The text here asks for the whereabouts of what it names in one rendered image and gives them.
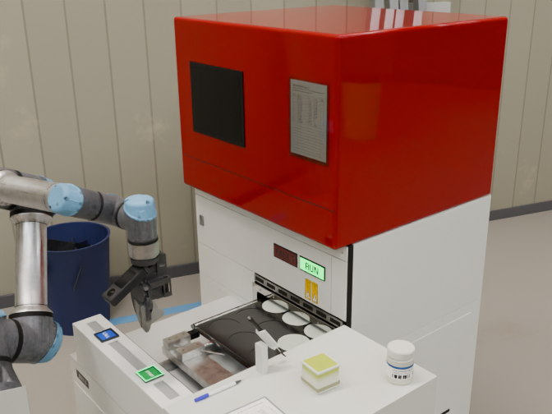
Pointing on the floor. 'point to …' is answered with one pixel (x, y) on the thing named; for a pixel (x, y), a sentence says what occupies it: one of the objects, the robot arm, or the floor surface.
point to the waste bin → (77, 272)
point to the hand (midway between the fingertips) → (143, 328)
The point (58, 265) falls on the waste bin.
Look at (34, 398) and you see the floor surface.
